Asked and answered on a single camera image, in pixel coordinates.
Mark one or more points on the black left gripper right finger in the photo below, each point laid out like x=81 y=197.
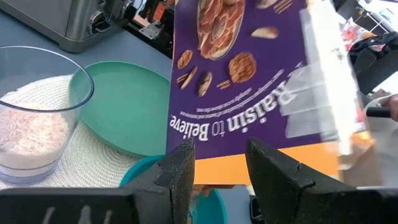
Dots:
x=295 y=199

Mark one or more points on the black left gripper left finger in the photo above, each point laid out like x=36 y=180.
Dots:
x=93 y=205

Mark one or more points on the raisin bran cereal box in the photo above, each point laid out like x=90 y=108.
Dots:
x=248 y=102

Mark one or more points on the white woven round placemat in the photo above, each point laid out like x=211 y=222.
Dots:
x=90 y=165

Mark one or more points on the teal plastic bowl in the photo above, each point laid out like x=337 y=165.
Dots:
x=140 y=169

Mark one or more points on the clear glass measuring cup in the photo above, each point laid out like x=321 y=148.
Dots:
x=31 y=133

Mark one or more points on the teal green plate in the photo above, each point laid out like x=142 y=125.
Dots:
x=130 y=105

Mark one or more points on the floral fabric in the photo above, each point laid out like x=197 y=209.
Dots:
x=351 y=32

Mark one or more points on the stainless steel toaster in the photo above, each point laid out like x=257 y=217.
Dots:
x=46 y=18

